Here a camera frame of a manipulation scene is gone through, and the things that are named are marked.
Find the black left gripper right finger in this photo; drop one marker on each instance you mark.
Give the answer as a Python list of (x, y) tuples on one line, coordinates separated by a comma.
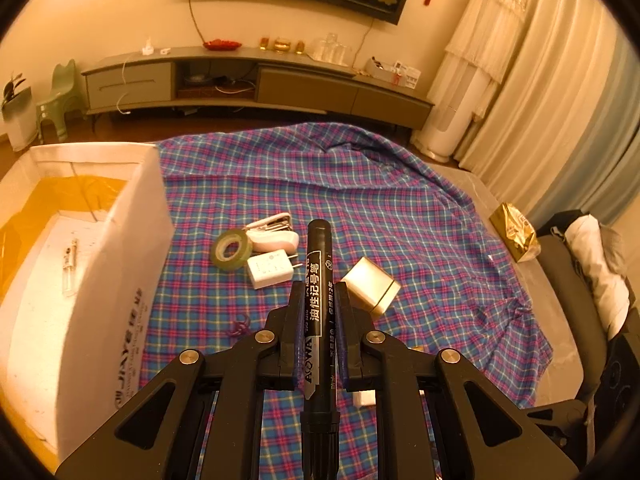
[(439, 417)]

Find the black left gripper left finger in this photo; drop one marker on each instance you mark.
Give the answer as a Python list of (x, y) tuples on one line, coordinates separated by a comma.
[(200, 416)]

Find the black permanent marker pen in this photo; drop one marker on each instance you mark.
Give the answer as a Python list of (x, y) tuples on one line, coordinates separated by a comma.
[(320, 417)]

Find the gold square tin box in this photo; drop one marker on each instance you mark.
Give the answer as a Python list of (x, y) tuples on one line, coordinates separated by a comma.
[(370, 288)]

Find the white charger plug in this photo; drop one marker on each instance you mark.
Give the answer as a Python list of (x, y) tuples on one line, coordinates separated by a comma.
[(271, 268)]

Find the purple action figure toy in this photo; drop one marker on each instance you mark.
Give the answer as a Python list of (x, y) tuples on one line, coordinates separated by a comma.
[(239, 327)]

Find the small white cube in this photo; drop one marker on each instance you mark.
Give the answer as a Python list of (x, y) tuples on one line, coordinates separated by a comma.
[(365, 398)]

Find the green tape roll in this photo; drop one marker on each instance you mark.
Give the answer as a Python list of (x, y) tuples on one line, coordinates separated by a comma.
[(231, 250)]

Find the gold foil snack bag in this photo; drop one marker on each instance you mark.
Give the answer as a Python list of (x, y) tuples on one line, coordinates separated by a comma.
[(516, 232)]

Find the white cardboard storage box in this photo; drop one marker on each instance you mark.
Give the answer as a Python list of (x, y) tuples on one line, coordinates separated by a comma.
[(85, 232)]

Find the white stapler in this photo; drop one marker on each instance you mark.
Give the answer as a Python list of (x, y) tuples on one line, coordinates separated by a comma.
[(273, 233)]

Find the blue plaid cloth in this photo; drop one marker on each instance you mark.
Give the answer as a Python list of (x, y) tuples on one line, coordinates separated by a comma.
[(459, 288)]

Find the beige window curtain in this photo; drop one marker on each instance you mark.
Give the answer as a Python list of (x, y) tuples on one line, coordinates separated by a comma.
[(563, 131)]

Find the white waste bin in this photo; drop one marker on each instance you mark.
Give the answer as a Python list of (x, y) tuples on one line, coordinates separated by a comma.
[(18, 113)]

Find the green plastic child chair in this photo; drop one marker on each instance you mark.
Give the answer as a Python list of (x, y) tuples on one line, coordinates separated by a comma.
[(64, 97)]

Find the white standing air conditioner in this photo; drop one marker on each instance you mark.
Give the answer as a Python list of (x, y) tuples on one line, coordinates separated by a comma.
[(470, 74)]

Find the grey tv cabinet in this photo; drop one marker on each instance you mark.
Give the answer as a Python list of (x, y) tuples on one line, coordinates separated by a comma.
[(248, 78)]

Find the white box of items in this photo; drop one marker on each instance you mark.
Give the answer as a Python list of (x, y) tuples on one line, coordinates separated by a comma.
[(398, 74)]

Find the red dish on cabinet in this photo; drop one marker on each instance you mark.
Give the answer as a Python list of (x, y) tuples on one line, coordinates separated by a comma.
[(221, 45)]

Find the gold ornaments on cabinet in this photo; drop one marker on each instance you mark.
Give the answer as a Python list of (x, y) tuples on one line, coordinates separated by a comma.
[(282, 45)]

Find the clear glass cups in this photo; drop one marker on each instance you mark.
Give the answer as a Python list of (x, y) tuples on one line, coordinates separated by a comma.
[(330, 50)]

